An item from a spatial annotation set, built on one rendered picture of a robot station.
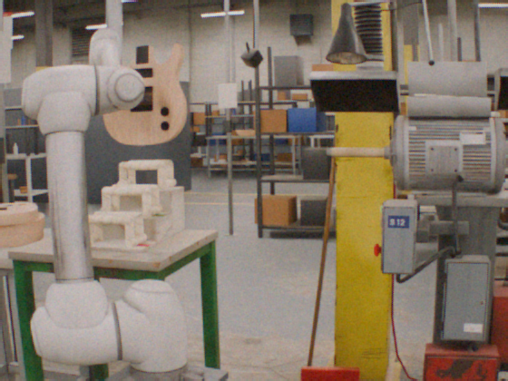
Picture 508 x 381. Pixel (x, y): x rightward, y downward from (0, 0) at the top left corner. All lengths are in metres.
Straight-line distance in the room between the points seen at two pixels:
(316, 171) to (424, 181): 4.95
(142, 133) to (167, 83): 0.22
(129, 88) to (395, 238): 0.85
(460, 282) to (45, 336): 1.24
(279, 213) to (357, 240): 4.14
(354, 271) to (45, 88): 1.99
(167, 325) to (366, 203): 1.70
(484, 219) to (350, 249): 1.18
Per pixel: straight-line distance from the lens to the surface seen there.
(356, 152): 2.15
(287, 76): 7.15
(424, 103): 2.07
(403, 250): 1.84
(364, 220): 3.08
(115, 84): 1.57
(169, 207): 2.43
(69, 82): 1.59
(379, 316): 3.19
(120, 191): 2.35
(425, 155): 2.03
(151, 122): 2.49
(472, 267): 2.01
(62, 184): 1.56
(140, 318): 1.55
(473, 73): 2.23
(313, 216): 7.13
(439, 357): 2.08
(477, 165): 2.05
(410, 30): 11.12
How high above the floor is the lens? 1.38
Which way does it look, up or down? 8 degrees down
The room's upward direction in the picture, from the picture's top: 1 degrees counter-clockwise
